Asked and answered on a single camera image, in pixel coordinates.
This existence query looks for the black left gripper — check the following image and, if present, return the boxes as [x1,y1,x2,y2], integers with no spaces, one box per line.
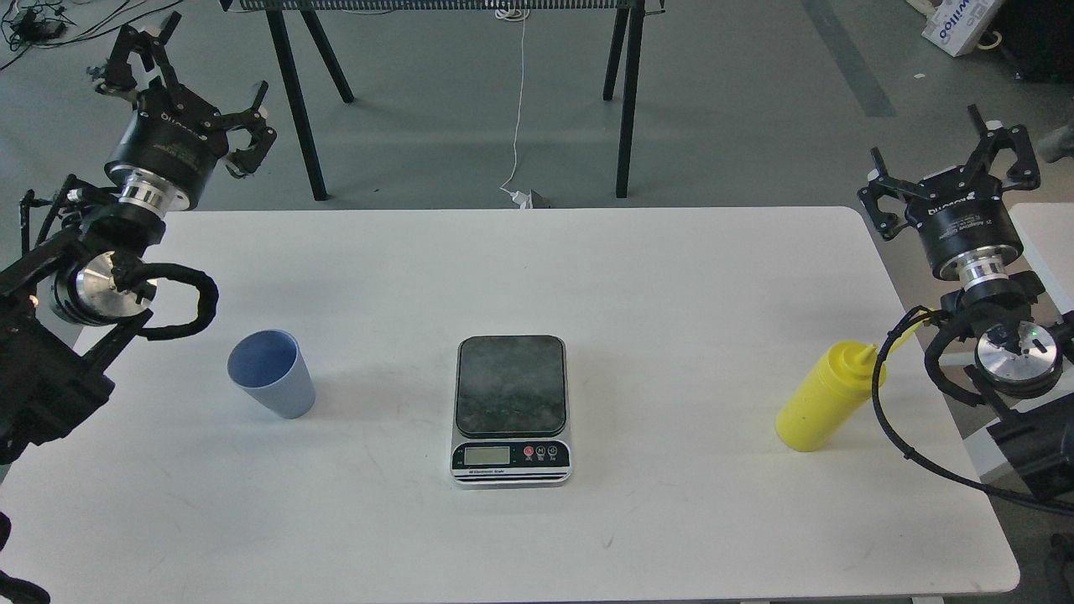
[87,12,279,211]

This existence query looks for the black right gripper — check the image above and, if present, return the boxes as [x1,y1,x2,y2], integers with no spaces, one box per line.
[857,104,1042,281]

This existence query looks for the yellow squeeze bottle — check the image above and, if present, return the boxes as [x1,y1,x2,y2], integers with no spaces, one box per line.
[771,330,884,456]

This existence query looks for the blue plastic cup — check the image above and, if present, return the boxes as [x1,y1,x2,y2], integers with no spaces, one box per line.
[226,330,317,419]

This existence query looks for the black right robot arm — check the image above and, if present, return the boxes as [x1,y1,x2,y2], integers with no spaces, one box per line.
[857,106,1073,517]

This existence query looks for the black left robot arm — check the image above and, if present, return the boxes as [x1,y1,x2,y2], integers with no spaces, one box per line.
[1,12,277,469]

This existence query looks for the digital kitchen scale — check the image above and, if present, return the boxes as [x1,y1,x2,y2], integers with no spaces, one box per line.
[449,334,574,488]

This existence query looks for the white cardboard box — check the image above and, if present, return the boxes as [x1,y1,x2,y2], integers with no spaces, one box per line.
[921,1,1006,58]

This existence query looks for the black metal rack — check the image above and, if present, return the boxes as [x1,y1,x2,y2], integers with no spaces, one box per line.
[220,0,667,202]

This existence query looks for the black floor cables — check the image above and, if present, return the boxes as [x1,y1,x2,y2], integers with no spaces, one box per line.
[0,0,185,72]

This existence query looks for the white power cable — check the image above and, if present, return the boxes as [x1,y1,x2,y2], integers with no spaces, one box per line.
[495,8,534,211]

